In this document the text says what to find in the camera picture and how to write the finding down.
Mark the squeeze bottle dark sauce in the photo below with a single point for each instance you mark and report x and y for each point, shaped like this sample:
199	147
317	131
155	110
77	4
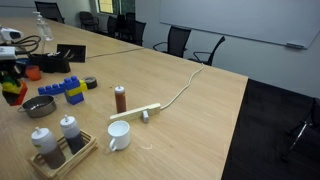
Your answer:
74	140

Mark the black flat tablet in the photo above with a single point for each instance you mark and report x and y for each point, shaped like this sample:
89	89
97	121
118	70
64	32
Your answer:
75	53

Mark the white power strip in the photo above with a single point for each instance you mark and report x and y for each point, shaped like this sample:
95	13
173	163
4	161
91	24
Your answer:
133	113

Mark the squeeze bottle brown sauce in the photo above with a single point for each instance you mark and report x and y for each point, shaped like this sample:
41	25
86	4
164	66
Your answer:
51	153

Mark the black utensil bin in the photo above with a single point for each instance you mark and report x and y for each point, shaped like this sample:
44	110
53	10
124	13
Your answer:
53	65

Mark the blue and yellow block stack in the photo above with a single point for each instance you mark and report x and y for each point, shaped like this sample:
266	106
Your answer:
75	98

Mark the long blue building block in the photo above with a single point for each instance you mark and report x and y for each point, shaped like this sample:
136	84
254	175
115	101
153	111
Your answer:
50	89

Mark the whiteboard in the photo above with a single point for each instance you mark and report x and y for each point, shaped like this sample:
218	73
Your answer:
240	16

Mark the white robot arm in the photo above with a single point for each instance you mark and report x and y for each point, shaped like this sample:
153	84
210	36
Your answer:
8	33

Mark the yellow green red block stack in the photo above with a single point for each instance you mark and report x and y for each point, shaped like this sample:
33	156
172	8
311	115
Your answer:
13	88

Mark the orange cup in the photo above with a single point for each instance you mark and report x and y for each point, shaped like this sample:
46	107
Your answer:
33	73

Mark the wooden slat crate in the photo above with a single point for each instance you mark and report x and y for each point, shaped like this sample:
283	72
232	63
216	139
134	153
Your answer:
71	163

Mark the black office chair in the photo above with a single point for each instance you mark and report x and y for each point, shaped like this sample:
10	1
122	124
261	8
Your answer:
50	10
176	40
138	31
306	140
111	25
213	51
88	20

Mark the whiteboard eraser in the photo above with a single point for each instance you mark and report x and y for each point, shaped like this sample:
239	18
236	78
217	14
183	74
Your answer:
295	45

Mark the metal pot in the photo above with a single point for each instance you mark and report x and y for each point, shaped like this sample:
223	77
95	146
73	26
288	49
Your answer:
40	108

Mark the white plug adapter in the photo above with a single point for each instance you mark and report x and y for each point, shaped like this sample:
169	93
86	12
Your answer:
145	116

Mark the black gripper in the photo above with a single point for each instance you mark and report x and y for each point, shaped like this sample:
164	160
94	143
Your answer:
8	70

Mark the red-brown sauce bottle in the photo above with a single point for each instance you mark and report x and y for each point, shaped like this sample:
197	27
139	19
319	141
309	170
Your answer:
120	101

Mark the white mug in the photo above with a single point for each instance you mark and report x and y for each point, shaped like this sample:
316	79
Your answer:
120	136

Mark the black tape roll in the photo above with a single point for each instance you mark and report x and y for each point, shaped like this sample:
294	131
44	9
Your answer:
89	86

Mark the window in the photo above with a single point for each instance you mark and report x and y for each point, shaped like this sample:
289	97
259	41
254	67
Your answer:
110	6

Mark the clear pump sanitizer bottle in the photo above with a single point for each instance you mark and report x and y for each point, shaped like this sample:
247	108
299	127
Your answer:
44	31

